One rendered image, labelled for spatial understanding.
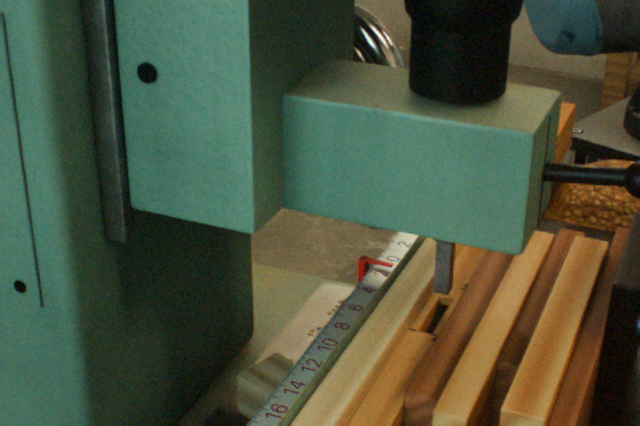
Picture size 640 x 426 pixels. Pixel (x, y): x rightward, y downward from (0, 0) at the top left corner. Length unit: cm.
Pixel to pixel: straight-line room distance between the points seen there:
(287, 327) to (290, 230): 187
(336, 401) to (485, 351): 9
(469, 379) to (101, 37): 25
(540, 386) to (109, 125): 26
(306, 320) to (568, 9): 44
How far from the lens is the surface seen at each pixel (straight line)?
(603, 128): 120
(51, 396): 61
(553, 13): 106
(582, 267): 57
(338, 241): 261
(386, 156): 51
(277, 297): 85
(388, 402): 50
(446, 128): 49
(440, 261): 56
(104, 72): 52
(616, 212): 77
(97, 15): 52
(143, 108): 52
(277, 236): 264
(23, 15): 50
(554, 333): 51
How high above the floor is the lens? 125
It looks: 26 degrees down
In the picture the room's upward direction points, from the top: straight up
